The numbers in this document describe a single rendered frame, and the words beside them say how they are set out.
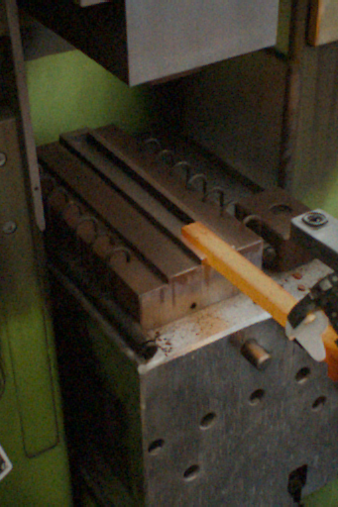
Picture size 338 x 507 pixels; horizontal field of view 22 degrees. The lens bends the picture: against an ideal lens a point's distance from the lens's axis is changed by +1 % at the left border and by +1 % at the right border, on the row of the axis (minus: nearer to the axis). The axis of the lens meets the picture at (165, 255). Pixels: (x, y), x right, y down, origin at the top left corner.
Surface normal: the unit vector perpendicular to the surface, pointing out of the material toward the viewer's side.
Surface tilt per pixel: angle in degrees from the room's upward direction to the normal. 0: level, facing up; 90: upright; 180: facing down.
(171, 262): 0
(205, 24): 90
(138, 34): 90
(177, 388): 90
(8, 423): 90
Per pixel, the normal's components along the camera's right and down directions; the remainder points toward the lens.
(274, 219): -0.02, -0.81
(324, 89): 0.53, 0.49
